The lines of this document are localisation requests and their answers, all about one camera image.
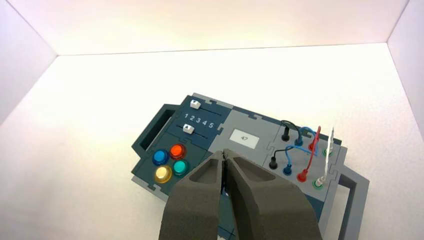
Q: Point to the blue push button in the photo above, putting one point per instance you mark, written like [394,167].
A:
[160,157]

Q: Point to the white number label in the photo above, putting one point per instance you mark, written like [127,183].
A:
[244,138]

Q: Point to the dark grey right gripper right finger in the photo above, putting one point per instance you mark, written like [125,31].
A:
[265,208]

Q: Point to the grey and teal control box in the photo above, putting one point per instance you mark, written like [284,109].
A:
[245,121]

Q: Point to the red push button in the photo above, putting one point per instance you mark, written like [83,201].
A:
[177,151]

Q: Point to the yellow push button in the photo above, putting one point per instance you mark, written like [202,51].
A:
[163,174]

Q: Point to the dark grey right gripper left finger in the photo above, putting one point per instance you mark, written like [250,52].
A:
[195,205]

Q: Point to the teal push button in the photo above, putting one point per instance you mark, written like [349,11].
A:
[181,168]

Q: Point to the white slider knob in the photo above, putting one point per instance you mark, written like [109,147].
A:
[188,128]
[195,104]

